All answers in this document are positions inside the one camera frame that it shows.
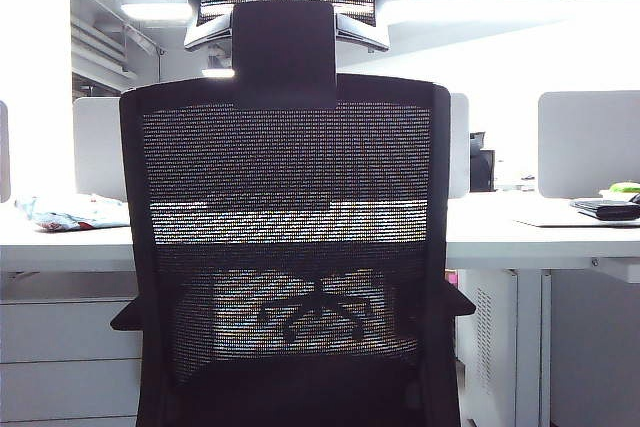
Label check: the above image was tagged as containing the patterned light blue cloth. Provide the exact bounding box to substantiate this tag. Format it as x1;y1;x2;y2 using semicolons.
14;194;133;234

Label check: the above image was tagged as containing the black chair star base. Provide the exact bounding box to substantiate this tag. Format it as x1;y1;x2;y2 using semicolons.
257;279;375;344

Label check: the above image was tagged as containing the grey white desk partition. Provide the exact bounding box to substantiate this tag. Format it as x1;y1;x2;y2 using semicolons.
537;90;640;200

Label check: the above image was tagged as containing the green and white object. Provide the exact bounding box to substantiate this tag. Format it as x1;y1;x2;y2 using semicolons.
598;180;640;201

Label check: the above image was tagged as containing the wide white desk partition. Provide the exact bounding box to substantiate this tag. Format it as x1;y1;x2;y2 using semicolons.
72;92;472;202

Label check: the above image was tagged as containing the white perforated cabinet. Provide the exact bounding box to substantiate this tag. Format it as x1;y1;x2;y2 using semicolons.
458;268;519;424

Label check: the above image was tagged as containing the white drawer cabinet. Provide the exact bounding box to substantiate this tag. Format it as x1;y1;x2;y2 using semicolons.
0;298;146;427

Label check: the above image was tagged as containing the white desk mat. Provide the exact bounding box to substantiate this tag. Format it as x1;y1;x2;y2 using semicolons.
511;210;640;229

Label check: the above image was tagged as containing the black mesh office chair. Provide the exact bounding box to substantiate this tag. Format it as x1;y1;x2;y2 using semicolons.
109;0;477;427

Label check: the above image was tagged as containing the black flat pouch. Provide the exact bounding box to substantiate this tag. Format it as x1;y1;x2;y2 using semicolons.
569;198;640;221

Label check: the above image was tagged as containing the rectangular ceiling light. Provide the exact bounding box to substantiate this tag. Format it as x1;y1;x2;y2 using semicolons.
120;1;195;24

